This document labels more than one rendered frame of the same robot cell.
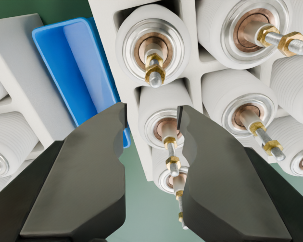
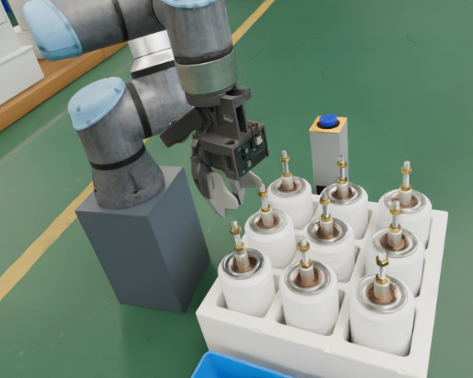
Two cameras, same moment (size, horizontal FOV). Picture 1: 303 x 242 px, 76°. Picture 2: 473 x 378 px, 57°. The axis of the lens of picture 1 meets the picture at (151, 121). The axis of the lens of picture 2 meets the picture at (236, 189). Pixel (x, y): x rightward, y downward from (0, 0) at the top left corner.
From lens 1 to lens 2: 0.67 m
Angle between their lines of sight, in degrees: 80
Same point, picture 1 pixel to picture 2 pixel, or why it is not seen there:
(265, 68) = not seen: hidden behind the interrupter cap
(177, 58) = (255, 253)
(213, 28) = (254, 236)
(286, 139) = (383, 220)
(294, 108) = (340, 210)
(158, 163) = (353, 308)
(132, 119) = (306, 338)
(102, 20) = (214, 312)
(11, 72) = not seen: outside the picture
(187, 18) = not seen: hidden behind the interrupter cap
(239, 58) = (278, 228)
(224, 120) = (320, 241)
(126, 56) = (233, 275)
